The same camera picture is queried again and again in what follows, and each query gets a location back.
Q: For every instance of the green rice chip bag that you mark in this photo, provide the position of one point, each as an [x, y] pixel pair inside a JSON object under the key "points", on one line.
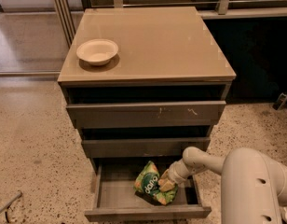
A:
{"points": [[147, 183]]}

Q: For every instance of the grey drawer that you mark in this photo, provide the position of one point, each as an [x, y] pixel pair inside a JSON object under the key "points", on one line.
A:
{"points": [[142, 147], [139, 115], [116, 200]]}

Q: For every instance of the bottom grey drawer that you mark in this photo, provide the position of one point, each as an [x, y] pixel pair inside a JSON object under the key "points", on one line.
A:
{"points": [[116, 200]]}

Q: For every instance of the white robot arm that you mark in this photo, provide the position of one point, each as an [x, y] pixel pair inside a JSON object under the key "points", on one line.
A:
{"points": [[253, 186]]}

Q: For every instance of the top grey drawer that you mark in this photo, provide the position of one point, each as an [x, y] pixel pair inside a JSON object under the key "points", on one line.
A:
{"points": [[139, 115]]}

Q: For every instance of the white paper bowl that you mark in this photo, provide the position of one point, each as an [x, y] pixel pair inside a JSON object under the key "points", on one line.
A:
{"points": [[97, 52]]}

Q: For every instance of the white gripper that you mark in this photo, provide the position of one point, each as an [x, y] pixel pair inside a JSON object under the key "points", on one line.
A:
{"points": [[174, 174]]}

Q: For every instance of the middle grey drawer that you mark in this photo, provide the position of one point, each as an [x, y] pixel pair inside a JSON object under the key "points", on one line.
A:
{"points": [[142, 147]]}

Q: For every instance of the grey metal floor bar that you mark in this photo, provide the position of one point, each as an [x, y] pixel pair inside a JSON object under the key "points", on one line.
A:
{"points": [[6, 205]]}

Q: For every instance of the small dark floor bracket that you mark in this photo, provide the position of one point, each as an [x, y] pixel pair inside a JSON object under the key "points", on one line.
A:
{"points": [[281, 101]]}

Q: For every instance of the grey drawer cabinet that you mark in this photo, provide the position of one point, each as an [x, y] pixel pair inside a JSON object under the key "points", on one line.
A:
{"points": [[165, 54]]}

